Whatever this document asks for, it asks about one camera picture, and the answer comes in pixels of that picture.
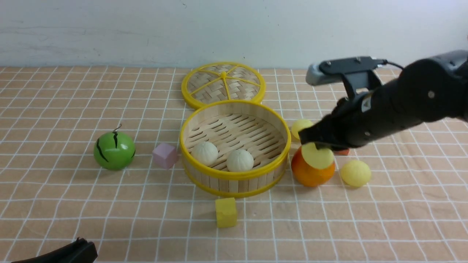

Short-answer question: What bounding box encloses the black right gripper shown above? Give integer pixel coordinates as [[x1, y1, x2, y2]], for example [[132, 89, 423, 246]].
[[298, 82, 422, 151]]

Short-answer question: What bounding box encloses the yellow bun front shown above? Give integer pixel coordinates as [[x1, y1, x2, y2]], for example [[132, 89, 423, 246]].
[[301, 142, 334, 169]]

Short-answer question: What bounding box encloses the yellow bun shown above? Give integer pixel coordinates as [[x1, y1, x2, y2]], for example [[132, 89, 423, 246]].
[[340, 160, 372, 187], [291, 119, 314, 140], [301, 142, 334, 169]]

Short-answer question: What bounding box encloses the yellow bun back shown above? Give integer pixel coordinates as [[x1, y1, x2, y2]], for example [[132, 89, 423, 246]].
[[291, 119, 314, 140]]

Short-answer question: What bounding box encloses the white bun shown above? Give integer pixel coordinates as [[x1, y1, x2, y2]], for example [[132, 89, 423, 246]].
[[227, 149, 254, 172], [192, 141, 218, 167]]

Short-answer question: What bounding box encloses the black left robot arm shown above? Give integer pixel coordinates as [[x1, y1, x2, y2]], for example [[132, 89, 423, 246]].
[[17, 238, 98, 263]]

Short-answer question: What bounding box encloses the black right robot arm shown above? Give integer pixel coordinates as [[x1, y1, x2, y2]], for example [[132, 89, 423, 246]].
[[298, 50, 468, 151]]

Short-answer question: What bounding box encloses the bamboo steamer tray yellow rim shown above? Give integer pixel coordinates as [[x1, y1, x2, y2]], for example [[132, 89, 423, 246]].
[[180, 100, 291, 198]]

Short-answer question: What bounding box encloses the woven bamboo steamer lid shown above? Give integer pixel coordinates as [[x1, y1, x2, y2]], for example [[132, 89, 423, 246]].
[[181, 62, 266, 109]]

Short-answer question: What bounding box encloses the orange wooden cube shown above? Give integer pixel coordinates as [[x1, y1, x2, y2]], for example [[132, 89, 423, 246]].
[[333, 149, 350, 156]]

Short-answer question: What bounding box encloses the orange yellow toy pear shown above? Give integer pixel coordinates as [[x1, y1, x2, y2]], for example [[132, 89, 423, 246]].
[[291, 146, 335, 187]]

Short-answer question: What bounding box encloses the yellow wooden cube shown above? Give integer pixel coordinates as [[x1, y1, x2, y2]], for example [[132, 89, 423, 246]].
[[215, 197, 238, 228]]

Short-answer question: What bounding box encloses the pink wooden cube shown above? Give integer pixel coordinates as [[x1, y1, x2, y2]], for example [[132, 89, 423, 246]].
[[152, 142, 178, 169]]

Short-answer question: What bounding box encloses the green toy watermelon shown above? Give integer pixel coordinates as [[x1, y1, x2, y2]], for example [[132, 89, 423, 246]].
[[93, 124, 136, 171]]

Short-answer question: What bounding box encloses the checkered orange tablecloth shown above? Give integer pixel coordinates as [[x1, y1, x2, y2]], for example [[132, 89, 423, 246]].
[[0, 66, 467, 263]]

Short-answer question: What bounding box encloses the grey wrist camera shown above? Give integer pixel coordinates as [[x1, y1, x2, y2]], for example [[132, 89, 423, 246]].
[[305, 56, 387, 85]]

